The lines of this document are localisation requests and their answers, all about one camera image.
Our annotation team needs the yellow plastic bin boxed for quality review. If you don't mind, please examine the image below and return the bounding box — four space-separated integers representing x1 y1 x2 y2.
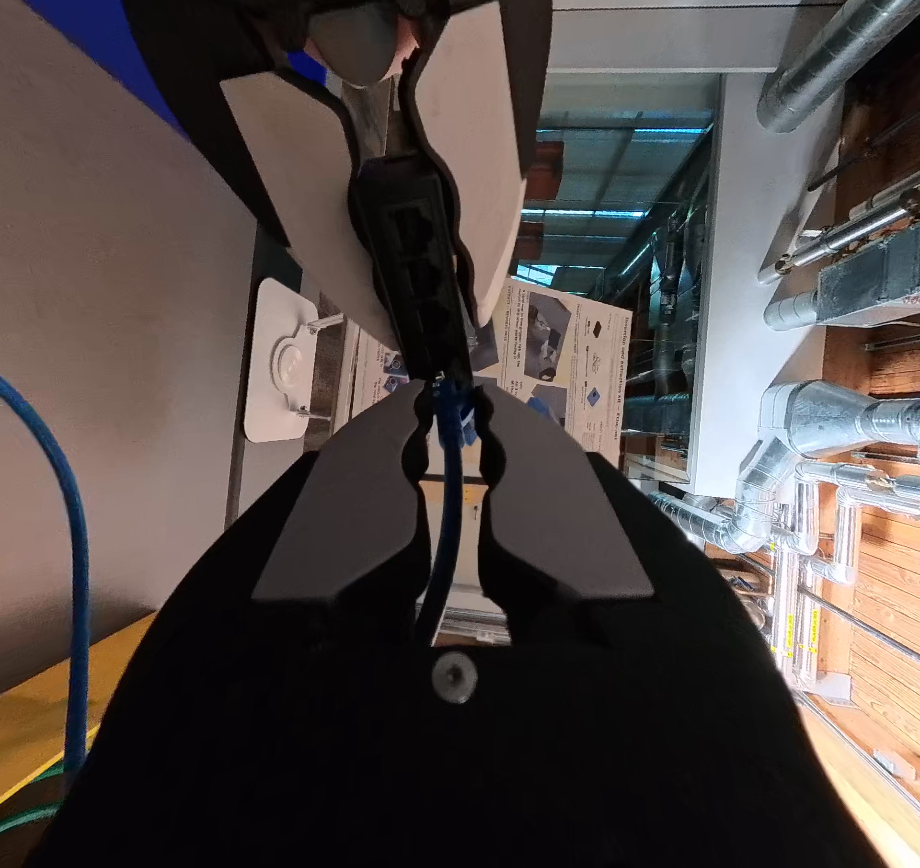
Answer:
0 609 159 804

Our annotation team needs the silver spiral air duct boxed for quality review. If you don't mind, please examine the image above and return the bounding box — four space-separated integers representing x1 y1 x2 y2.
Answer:
758 0 920 136

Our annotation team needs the blue ethernet cable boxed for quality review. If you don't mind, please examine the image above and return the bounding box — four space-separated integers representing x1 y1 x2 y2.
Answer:
0 372 481 800

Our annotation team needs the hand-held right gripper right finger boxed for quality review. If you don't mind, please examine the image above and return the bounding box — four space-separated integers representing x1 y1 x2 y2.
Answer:
476 383 656 646

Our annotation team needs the black ethernet switch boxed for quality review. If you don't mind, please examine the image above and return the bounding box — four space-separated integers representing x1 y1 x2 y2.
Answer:
348 153 475 384

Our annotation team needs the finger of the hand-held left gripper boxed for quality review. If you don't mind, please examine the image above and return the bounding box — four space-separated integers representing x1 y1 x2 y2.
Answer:
218 69 407 352
399 0 530 326

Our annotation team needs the printed instruction sheet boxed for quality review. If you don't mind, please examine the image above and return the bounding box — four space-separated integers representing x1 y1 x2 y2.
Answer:
348 275 633 467

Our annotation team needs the white stand base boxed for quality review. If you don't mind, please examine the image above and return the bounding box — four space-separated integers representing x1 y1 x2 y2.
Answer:
244 277 321 444

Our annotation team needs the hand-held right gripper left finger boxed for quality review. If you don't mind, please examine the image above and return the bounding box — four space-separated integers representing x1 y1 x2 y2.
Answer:
252 381 436 648

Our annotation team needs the green ethernet cable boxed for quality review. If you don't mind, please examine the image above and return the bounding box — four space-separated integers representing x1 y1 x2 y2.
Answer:
0 764 83 834

